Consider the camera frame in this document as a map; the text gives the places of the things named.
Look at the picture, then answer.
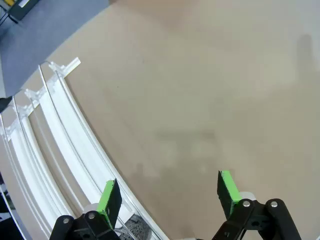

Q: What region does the black cabinet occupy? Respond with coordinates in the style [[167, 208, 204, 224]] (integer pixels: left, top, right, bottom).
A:
[[8, 0, 41, 23]]

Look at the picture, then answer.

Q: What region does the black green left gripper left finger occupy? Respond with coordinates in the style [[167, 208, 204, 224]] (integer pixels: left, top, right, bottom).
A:
[[49, 178, 123, 240]]

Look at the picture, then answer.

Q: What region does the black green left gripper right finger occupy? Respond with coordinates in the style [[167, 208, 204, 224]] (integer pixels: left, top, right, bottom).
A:
[[211, 170, 302, 240]]

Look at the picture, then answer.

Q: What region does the white wire can dispenser rack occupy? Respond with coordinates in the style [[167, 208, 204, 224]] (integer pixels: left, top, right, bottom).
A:
[[0, 56, 171, 240]]

